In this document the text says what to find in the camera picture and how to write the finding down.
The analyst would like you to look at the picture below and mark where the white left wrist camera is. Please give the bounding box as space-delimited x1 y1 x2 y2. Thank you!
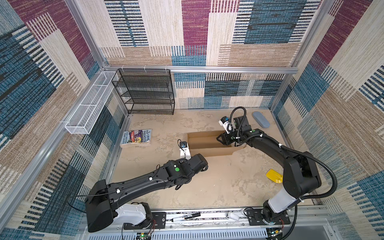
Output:
178 139 191 160

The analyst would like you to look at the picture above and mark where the brown cardboard box sheet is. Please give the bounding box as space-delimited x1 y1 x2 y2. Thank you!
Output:
187 131 245 158

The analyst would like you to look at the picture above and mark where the colourful paperback book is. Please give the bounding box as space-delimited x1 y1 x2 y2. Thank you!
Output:
120 129 152 148

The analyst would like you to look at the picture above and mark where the yellow toy shovel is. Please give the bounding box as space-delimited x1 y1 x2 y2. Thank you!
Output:
266 169 283 184

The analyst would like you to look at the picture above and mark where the black wire shelf rack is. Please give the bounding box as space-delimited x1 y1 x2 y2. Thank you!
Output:
112 69 175 115

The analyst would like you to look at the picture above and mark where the small white plastic piece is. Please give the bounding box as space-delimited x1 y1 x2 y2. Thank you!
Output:
226 211 240 222

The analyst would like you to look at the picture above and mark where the white wire mesh basket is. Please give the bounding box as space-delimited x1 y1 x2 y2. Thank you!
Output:
65 71 116 135

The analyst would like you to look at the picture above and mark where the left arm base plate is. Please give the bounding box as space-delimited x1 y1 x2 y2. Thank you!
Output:
123 212 167 230

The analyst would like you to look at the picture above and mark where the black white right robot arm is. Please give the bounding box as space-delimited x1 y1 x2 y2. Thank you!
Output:
217 116 321 225

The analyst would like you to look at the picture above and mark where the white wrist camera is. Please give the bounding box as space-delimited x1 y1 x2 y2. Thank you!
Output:
219 116 233 134
178 139 191 160

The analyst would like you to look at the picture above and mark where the black corrugated cable conduit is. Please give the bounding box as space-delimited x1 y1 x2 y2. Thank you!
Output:
229 106 338 240

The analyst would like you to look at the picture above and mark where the blue-grey glasses case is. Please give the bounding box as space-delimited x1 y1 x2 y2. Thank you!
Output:
252 111 270 129

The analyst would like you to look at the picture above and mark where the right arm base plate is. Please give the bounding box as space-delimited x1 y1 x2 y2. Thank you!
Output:
243 208 291 226

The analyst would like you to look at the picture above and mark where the black white marker pen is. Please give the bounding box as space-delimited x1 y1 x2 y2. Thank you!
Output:
172 212 201 222

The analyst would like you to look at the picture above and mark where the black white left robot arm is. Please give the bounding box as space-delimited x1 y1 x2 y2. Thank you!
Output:
85 154 208 233

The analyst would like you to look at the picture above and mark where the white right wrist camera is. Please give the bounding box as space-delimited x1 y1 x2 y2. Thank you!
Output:
219 116 233 134

